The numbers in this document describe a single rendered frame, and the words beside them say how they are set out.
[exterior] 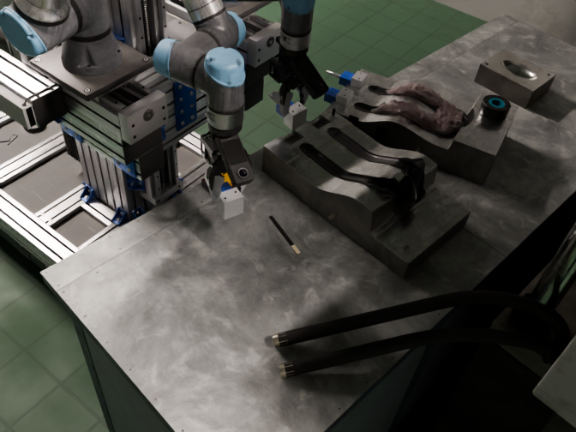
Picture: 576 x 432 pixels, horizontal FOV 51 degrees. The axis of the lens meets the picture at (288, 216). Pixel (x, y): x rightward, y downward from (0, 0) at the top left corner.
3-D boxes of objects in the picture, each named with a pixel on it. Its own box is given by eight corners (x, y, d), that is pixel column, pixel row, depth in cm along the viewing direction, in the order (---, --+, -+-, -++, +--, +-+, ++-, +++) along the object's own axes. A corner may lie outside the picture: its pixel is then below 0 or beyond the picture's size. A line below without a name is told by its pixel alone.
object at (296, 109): (261, 105, 171) (262, 90, 166) (275, 98, 173) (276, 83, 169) (291, 130, 165) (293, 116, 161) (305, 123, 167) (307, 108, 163)
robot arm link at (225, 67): (216, 39, 117) (254, 53, 115) (217, 87, 125) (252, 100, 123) (192, 57, 113) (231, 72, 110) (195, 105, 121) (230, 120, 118)
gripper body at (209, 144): (230, 146, 138) (231, 103, 129) (248, 169, 133) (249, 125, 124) (199, 156, 135) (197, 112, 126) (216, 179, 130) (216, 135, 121)
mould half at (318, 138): (261, 170, 167) (264, 131, 158) (326, 133, 181) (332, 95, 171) (403, 279, 144) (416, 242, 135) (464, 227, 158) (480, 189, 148)
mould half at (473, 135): (324, 123, 184) (328, 93, 176) (358, 82, 200) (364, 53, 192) (483, 185, 170) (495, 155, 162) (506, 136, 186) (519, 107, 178)
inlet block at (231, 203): (200, 184, 147) (199, 168, 143) (218, 178, 149) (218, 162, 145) (224, 219, 139) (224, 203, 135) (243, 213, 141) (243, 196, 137)
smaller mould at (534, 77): (473, 81, 206) (480, 63, 201) (497, 66, 214) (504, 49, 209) (525, 109, 197) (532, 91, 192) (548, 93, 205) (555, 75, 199)
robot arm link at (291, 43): (318, 30, 145) (292, 42, 142) (316, 46, 149) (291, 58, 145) (297, 15, 148) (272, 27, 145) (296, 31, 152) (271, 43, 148)
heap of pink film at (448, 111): (367, 115, 179) (371, 93, 173) (389, 86, 190) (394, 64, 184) (450, 147, 171) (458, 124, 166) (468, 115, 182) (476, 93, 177)
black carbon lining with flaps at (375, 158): (294, 153, 163) (297, 125, 156) (334, 129, 171) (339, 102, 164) (394, 226, 147) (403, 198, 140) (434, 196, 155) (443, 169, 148)
